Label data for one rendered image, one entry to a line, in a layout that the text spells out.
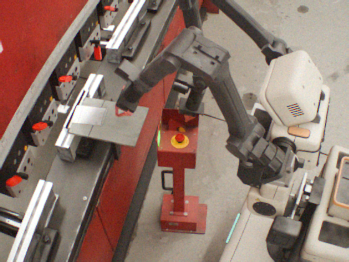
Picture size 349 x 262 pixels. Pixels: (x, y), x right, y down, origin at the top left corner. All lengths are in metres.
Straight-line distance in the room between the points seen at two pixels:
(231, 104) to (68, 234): 0.78
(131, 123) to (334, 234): 0.89
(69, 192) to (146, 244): 0.92
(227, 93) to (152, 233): 1.55
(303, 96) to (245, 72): 2.04
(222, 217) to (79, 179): 1.11
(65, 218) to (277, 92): 0.86
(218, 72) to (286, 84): 0.33
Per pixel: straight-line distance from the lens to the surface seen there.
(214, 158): 2.72
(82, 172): 1.65
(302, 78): 1.26
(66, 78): 1.36
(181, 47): 0.96
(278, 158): 1.24
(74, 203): 1.58
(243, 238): 2.15
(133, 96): 1.43
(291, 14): 4.01
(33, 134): 1.31
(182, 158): 1.81
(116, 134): 1.57
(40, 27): 1.23
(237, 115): 1.10
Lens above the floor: 2.22
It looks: 51 degrees down
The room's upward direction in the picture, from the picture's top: 1 degrees counter-clockwise
